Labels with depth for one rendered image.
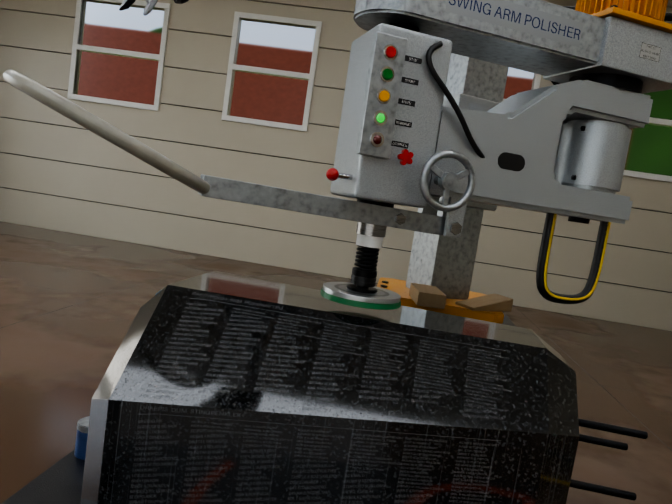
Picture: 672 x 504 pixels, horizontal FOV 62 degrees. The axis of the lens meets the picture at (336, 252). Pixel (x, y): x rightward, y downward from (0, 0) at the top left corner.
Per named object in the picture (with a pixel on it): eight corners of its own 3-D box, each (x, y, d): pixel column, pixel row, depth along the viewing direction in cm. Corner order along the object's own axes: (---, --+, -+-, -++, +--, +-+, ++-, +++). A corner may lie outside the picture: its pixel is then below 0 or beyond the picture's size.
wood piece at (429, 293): (408, 295, 218) (410, 282, 217) (434, 299, 218) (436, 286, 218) (416, 305, 198) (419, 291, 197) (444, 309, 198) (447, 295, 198)
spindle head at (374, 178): (441, 219, 169) (466, 68, 164) (480, 227, 148) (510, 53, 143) (327, 203, 158) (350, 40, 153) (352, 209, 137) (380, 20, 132)
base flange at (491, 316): (378, 284, 260) (380, 274, 259) (486, 302, 254) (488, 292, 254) (372, 303, 211) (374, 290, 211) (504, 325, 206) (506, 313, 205)
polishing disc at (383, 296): (393, 308, 140) (393, 303, 140) (312, 292, 145) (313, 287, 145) (405, 296, 160) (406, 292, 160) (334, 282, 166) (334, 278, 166)
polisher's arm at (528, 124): (576, 250, 184) (605, 98, 179) (631, 261, 162) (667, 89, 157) (367, 222, 161) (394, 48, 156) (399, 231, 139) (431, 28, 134)
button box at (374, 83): (385, 159, 139) (403, 41, 136) (389, 159, 136) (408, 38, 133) (355, 153, 136) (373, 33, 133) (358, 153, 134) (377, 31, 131)
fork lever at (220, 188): (433, 232, 167) (436, 215, 167) (466, 240, 149) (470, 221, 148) (196, 193, 146) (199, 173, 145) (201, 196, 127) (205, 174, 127)
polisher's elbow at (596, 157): (537, 184, 174) (548, 120, 172) (581, 192, 182) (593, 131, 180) (586, 187, 157) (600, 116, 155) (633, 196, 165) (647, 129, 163)
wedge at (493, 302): (492, 305, 223) (494, 293, 223) (511, 311, 215) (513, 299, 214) (454, 304, 213) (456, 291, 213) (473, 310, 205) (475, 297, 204)
